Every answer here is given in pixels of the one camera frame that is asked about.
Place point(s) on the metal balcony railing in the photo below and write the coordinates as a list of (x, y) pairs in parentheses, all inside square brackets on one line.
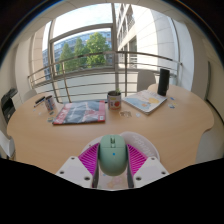
[(100, 54)]

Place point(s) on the white illustrated book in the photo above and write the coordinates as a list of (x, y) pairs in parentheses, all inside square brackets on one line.
[(145, 101)]

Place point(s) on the dark blue stapler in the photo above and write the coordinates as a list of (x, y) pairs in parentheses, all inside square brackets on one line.
[(39, 101)]

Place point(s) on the round white pink-print mouse pad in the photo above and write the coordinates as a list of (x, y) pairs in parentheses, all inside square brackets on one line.
[(145, 142)]

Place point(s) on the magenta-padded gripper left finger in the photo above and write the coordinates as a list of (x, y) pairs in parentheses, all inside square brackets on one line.
[(78, 166)]

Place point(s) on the red and dark magazine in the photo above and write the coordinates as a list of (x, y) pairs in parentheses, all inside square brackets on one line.
[(80, 112)]

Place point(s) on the printed mug with plant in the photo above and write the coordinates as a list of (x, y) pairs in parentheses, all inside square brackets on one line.
[(114, 101)]

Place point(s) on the mint green computer mouse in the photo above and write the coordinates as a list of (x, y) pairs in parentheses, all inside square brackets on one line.
[(112, 155)]

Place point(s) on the printed pen cup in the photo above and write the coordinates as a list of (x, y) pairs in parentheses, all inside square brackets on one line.
[(50, 105)]

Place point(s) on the black cylinder speaker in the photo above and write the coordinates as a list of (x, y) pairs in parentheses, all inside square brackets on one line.
[(163, 82)]

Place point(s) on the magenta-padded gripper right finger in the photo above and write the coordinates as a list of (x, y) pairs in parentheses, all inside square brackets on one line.
[(146, 166)]

